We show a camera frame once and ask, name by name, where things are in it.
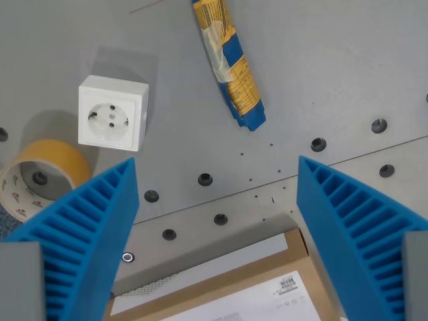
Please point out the yellow adhesive tape roll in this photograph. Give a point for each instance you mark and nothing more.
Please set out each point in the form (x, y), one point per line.
(40, 170)

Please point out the brown cardboard box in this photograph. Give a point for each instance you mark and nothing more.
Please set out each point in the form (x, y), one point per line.
(217, 284)

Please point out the white wall power socket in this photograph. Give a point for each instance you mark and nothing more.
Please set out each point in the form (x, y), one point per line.
(110, 115)

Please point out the small silver round button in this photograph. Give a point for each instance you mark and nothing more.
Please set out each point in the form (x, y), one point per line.
(127, 257)

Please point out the blue and yellow bag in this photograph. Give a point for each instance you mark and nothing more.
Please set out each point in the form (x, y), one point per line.
(234, 67)

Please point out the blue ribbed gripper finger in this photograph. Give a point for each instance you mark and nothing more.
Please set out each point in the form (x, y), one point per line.
(354, 227)
(87, 227)

